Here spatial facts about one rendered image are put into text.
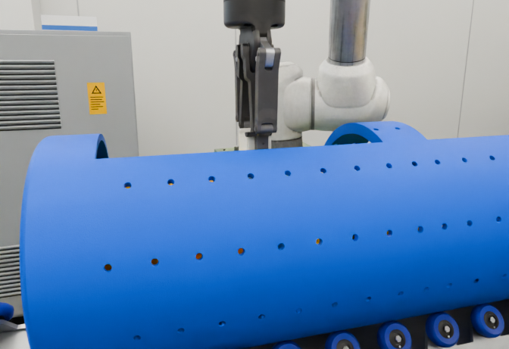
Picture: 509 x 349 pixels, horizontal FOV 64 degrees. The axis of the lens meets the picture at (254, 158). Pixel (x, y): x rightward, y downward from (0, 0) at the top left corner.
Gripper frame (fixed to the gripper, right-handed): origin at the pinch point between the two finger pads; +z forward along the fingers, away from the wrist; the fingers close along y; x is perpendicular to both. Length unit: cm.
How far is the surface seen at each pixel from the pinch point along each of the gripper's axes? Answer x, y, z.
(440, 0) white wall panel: 256, -287, -66
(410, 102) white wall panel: 233, -286, 26
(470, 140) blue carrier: 27.7, 7.1, -2.2
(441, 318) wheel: 23.5, 10.1, 21.6
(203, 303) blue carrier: -9.3, 14.3, 11.1
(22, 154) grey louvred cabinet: -67, -152, 29
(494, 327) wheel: 31.2, 11.6, 23.4
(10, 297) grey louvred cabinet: -80, -152, 99
